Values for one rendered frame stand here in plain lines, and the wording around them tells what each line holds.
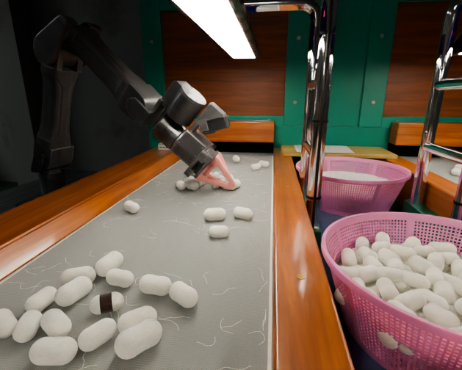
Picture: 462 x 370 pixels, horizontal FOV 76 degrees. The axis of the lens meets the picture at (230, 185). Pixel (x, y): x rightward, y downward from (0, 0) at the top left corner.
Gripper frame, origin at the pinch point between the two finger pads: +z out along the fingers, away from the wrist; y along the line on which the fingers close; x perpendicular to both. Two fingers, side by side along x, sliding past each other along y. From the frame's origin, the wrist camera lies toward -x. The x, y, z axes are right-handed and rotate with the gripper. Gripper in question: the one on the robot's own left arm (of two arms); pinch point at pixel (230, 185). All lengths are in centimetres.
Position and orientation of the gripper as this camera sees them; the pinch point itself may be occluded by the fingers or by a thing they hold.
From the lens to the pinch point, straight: 64.3
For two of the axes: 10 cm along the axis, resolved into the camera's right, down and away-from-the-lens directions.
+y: 1.2, -2.8, 9.5
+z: 7.5, 6.5, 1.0
